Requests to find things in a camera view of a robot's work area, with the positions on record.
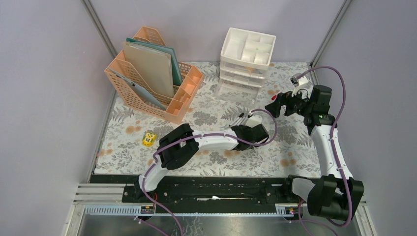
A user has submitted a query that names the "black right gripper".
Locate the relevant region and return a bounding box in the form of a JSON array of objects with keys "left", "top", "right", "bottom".
[{"left": 265, "top": 86, "right": 313, "bottom": 118}]

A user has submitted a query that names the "white plastic drawer unit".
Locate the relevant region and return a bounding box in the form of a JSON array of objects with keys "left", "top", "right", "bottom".
[{"left": 215, "top": 28, "right": 276, "bottom": 106}]

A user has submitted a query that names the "teal file folder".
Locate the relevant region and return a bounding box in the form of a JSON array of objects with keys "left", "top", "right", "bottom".
[{"left": 126, "top": 38, "right": 182, "bottom": 86}]

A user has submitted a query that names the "light blue clipboard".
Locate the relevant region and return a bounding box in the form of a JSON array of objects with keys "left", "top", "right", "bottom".
[{"left": 107, "top": 67, "right": 166, "bottom": 111}]

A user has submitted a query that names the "beige file folder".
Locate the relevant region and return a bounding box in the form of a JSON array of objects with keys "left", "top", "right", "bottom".
[{"left": 122, "top": 42, "right": 174, "bottom": 98}]

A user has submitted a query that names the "black cap whiteboard marker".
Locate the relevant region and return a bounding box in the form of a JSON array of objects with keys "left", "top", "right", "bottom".
[{"left": 229, "top": 113, "right": 244, "bottom": 127}]

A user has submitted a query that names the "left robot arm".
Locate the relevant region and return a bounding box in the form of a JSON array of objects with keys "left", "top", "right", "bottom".
[{"left": 133, "top": 123, "right": 271, "bottom": 202}]

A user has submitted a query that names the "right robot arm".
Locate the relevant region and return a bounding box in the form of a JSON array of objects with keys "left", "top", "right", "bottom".
[{"left": 265, "top": 85, "right": 364, "bottom": 222}]

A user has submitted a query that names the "red cap whiteboard marker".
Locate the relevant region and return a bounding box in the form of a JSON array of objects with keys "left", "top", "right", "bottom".
[{"left": 234, "top": 117, "right": 245, "bottom": 126}]

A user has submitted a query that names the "orange plastic file organizer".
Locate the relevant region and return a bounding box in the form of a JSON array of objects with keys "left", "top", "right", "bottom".
[{"left": 105, "top": 27, "right": 204, "bottom": 124}]

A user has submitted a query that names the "yellow owl eraser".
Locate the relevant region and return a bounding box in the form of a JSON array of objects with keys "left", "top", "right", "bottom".
[{"left": 142, "top": 131, "right": 157, "bottom": 147}]

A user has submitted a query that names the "floral patterned table mat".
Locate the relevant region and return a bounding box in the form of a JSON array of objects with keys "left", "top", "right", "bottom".
[{"left": 93, "top": 62, "right": 321, "bottom": 178}]

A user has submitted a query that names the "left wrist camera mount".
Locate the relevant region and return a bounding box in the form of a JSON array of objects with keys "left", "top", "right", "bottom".
[{"left": 241, "top": 114, "right": 263, "bottom": 128}]

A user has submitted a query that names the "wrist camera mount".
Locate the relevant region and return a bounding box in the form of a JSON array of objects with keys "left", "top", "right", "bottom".
[
  {"left": 290, "top": 76, "right": 311, "bottom": 97},
  {"left": 241, "top": 114, "right": 263, "bottom": 128}
]

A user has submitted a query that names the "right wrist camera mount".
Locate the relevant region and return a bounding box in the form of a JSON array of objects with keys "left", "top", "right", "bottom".
[{"left": 290, "top": 76, "right": 311, "bottom": 97}]

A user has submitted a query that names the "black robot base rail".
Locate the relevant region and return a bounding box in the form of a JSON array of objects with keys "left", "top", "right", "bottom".
[{"left": 90, "top": 175, "right": 299, "bottom": 215}]

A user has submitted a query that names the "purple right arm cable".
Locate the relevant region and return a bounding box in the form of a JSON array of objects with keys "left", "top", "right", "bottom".
[{"left": 291, "top": 66, "right": 354, "bottom": 236}]

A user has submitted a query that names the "right aluminium frame post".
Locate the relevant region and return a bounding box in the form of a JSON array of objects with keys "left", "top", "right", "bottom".
[{"left": 310, "top": 0, "right": 353, "bottom": 67}]

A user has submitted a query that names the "aluminium frame post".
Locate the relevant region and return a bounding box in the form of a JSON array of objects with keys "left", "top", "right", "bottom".
[
  {"left": 310, "top": 0, "right": 353, "bottom": 67},
  {"left": 81, "top": 0, "right": 118, "bottom": 58}
]

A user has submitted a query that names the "left aluminium frame post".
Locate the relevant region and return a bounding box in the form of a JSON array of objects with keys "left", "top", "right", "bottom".
[{"left": 81, "top": 0, "right": 118, "bottom": 58}]

